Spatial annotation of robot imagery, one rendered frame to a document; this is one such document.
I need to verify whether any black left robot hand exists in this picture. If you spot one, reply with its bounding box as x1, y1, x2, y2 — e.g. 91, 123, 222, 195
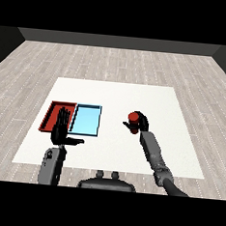
49, 106, 88, 148

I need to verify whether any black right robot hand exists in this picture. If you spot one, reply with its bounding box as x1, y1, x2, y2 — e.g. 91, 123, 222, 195
121, 109, 151, 133

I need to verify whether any red can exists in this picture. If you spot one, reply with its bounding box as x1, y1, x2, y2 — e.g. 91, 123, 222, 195
126, 111, 142, 136

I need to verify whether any red shallow open box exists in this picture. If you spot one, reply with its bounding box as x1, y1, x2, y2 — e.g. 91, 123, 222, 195
38, 99, 78, 136

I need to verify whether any light blue shallow open box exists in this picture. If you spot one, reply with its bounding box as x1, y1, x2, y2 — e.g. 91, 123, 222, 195
68, 101, 103, 138

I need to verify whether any dark grey robot body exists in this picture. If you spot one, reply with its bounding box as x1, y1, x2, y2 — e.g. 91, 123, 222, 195
76, 167, 139, 193

